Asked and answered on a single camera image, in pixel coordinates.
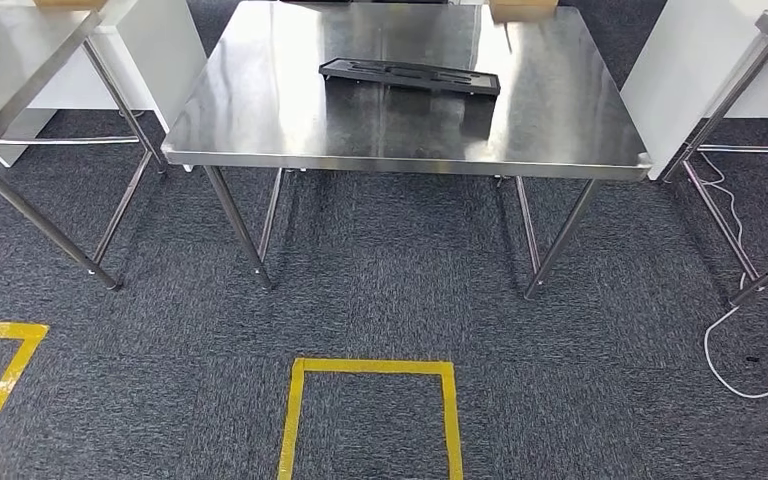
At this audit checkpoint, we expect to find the black plastic plate bracket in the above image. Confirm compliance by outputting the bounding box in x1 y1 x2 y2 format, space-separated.
318 56 502 99

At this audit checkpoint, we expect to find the stainless steel workbench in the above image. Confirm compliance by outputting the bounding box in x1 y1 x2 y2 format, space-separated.
160 0 654 301

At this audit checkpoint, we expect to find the yellow floor tape square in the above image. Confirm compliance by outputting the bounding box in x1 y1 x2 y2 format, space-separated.
276 358 465 480
0 320 50 475

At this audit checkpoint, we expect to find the white cabinet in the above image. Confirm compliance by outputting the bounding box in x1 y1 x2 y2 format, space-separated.
0 0 210 170

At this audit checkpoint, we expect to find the white panel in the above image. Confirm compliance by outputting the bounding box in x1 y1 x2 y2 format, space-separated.
620 0 768 181

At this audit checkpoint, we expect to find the white floor cable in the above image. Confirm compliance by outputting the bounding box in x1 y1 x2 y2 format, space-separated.
695 152 768 401

